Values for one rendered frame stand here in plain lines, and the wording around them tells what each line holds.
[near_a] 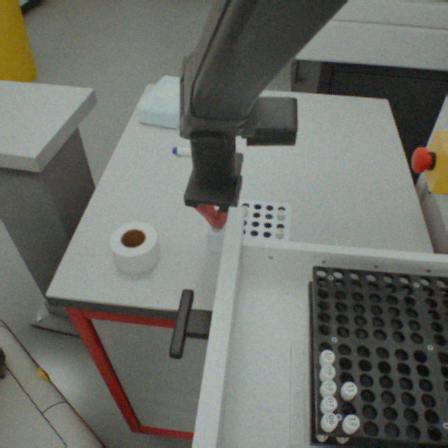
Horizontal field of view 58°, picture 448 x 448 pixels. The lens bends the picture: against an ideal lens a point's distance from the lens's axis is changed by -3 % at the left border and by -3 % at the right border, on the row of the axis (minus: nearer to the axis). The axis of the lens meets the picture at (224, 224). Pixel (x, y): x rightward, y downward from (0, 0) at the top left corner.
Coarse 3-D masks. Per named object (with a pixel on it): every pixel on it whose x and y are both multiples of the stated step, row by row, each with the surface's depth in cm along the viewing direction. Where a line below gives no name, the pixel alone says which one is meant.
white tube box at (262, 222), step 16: (256, 208) 68; (272, 208) 67; (288, 208) 66; (208, 224) 64; (256, 224) 65; (272, 224) 64; (288, 224) 64; (208, 240) 63; (272, 240) 62; (288, 240) 62
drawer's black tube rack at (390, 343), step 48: (336, 288) 44; (384, 288) 47; (432, 288) 44; (336, 336) 40; (384, 336) 40; (432, 336) 40; (384, 384) 39; (432, 384) 36; (384, 432) 34; (432, 432) 35
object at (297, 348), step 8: (296, 344) 45; (304, 344) 45; (296, 352) 44; (304, 352) 44; (296, 360) 44; (296, 368) 43; (304, 368) 43; (296, 376) 42; (304, 376) 42; (296, 384) 42; (304, 384) 42; (296, 392) 41; (304, 392) 41; (296, 400) 41; (304, 400) 41; (296, 408) 40; (304, 408) 40; (296, 416) 40; (304, 416) 40; (296, 424) 39; (304, 424) 39; (296, 432) 39; (304, 432) 39; (296, 440) 38; (304, 440) 38
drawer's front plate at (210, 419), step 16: (240, 208) 48; (240, 224) 46; (224, 240) 45; (240, 240) 45; (224, 256) 43; (240, 256) 47; (224, 272) 42; (240, 272) 52; (224, 288) 40; (224, 304) 39; (224, 320) 38; (224, 336) 37; (208, 352) 36; (224, 352) 36; (208, 368) 35; (224, 368) 35; (208, 384) 34; (224, 384) 36; (208, 400) 33; (224, 400) 39; (208, 416) 32; (208, 432) 31
